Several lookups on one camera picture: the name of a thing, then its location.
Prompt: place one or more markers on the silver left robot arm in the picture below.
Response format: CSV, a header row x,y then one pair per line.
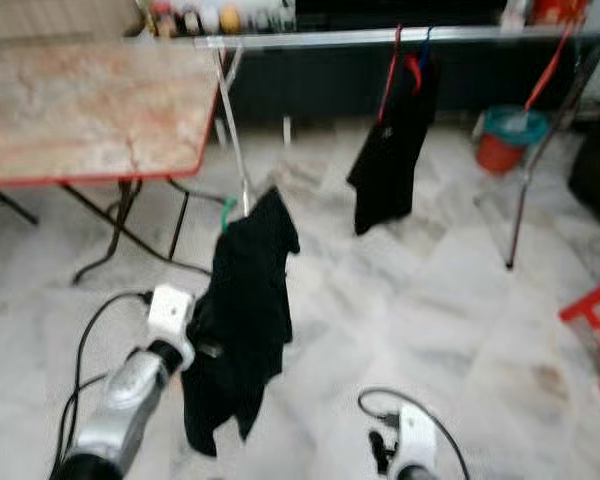
x,y
130,400

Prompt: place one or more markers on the black round figurine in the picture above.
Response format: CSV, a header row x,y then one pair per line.
x,y
187,20

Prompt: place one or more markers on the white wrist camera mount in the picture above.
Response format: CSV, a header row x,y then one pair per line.
x,y
170,310
418,440

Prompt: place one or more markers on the green plastic clothes hanger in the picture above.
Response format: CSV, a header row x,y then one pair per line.
x,y
228,212

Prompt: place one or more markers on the yellow round figurine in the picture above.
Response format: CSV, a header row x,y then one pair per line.
x,y
231,18

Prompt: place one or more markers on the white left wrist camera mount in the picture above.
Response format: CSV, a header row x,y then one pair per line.
x,y
170,310

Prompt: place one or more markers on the jar with red lid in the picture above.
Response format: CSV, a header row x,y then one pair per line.
x,y
160,18

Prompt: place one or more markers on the blue clothes hanger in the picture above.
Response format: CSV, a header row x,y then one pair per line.
x,y
428,38

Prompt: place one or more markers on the marble top folding table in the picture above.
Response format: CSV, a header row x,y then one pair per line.
x,y
90,110

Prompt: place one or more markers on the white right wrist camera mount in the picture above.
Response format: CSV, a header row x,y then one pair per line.
x,y
418,440

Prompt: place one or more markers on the black TV cabinet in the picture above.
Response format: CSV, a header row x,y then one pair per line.
x,y
300,85

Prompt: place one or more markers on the light wood cabinet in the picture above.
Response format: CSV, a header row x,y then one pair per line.
x,y
55,20

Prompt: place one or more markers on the teal bin liner bag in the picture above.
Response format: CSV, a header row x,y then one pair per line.
x,y
515,122

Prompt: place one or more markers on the silver metal clothes rack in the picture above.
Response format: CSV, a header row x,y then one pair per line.
x,y
320,40

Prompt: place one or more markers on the red waste bin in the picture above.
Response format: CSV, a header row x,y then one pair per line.
x,y
498,155

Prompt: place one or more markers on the red plastic stool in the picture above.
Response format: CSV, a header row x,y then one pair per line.
x,y
595,300

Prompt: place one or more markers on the black t-shirt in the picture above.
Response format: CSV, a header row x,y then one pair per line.
x,y
240,320
390,160

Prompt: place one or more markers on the white round figurine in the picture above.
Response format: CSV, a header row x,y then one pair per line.
x,y
210,18

